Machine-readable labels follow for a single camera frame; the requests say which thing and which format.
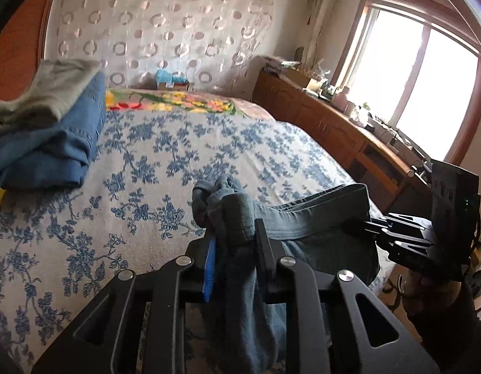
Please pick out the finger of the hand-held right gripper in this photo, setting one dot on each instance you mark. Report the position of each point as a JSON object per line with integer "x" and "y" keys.
{"x": 404, "y": 247}
{"x": 400, "y": 226}

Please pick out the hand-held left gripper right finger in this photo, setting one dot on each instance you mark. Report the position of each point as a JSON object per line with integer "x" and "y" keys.
{"x": 266, "y": 253}

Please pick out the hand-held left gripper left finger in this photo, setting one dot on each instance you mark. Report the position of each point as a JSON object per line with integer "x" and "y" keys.
{"x": 210, "y": 268}

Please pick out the teal grey pants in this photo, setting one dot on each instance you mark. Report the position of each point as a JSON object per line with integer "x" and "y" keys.
{"x": 244, "y": 280}

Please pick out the person's right forearm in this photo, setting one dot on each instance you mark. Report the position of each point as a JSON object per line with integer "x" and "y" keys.
{"x": 453, "y": 335}

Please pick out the folded grey green pants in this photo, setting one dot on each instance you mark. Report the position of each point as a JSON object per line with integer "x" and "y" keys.
{"x": 49, "y": 89}

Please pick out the person's right hand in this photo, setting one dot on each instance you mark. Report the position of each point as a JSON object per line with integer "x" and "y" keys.
{"x": 427, "y": 292}

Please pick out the bed with blue floral cover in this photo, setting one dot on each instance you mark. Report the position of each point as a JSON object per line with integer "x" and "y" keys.
{"x": 147, "y": 179}

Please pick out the wooden cabinet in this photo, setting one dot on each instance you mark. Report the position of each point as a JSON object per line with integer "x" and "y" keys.
{"x": 330, "y": 124}

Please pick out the window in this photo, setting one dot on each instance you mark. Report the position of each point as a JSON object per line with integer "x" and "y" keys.
{"x": 412, "y": 74}

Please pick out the colourful flower blanket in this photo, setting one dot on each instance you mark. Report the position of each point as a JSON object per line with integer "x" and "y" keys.
{"x": 174, "y": 101}

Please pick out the cardboard box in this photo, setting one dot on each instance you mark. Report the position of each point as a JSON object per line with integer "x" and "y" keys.
{"x": 297, "y": 77}

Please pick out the small box with blue bag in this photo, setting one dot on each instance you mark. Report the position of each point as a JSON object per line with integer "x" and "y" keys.
{"x": 170, "y": 80}

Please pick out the folded blue jeans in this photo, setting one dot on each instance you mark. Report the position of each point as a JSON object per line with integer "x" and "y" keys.
{"x": 49, "y": 152}

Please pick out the beige window curtain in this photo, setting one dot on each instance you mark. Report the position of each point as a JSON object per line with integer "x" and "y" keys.
{"x": 322, "y": 19}

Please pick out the circle patterned curtain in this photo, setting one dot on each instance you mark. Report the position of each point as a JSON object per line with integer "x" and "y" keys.
{"x": 166, "y": 27}

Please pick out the wooden headboard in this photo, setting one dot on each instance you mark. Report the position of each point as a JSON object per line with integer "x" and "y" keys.
{"x": 26, "y": 27}

